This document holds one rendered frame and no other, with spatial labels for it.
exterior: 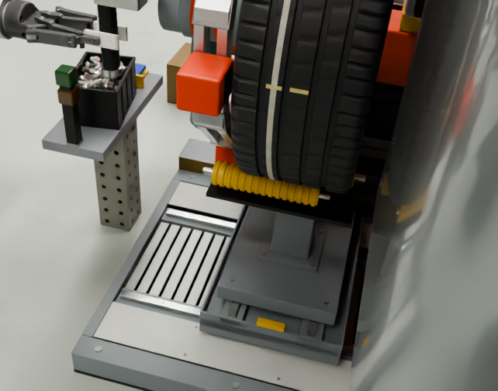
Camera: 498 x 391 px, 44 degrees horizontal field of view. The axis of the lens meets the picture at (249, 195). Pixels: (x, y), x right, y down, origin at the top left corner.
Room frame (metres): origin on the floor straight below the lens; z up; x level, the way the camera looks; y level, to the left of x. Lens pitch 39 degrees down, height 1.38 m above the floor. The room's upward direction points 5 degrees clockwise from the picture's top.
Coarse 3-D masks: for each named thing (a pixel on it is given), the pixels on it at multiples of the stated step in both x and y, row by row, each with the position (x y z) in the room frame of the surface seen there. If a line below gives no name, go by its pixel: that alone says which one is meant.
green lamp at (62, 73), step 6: (60, 66) 1.29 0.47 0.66; (66, 66) 1.29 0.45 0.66; (72, 66) 1.30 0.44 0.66; (54, 72) 1.27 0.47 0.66; (60, 72) 1.26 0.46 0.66; (66, 72) 1.26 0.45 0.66; (72, 72) 1.27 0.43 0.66; (60, 78) 1.26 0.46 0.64; (66, 78) 1.26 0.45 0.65; (72, 78) 1.27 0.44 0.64; (60, 84) 1.26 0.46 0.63; (66, 84) 1.26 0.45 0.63; (72, 84) 1.27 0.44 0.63
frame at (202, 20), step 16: (208, 0) 0.99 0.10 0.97; (224, 0) 0.99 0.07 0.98; (192, 16) 0.99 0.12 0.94; (208, 16) 0.98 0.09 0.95; (224, 16) 0.98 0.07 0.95; (208, 32) 1.01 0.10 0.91; (224, 32) 0.98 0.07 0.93; (208, 48) 1.02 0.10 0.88; (224, 48) 0.98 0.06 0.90; (192, 112) 0.99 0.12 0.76; (224, 112) 0.98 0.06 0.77; (208, 128) 1.00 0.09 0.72; (224, 128) 0.99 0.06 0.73; (224, 144) 1.12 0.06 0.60
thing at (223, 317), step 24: (240, 216) 1.38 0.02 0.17; (360, 216) 1.43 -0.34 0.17; (216, 288) 1.11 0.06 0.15; (216, 312) 1.03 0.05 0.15; (240, 312) 1.02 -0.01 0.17; (264, 312) 1.04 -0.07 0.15; (240, 336) 0.99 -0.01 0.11; (264, 336) 0.98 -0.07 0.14; (288, 336) 0.97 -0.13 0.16; (312, 336) 0.96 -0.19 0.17; (336, 336) 0.99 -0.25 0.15; (336, 360) 0.94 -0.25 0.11
